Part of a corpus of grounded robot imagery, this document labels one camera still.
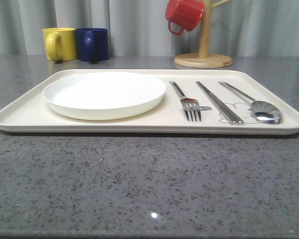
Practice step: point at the silver metal fork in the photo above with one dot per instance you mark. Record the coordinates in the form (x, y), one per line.
(190, 106)

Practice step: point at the white round plate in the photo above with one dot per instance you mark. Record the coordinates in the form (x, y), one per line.
(104, 95)

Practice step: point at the silver metal spoon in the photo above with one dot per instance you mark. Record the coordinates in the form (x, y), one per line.
(262, 111)

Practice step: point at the cream rabbit serving tray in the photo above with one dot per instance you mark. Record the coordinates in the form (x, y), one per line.
(31, 113)

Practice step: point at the wooden mug tree stand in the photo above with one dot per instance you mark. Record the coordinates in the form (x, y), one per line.
(203, 59)

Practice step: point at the grey curtain backdrop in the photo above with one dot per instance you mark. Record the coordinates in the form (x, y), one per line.
(138, 27)

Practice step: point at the dark blue mug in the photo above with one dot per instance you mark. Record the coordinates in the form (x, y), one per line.
(92, 44)

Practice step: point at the red ribbed mug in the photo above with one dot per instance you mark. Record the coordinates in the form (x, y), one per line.
(183, 15)

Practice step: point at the yellow mug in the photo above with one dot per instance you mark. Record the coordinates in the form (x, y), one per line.
(60, 44)

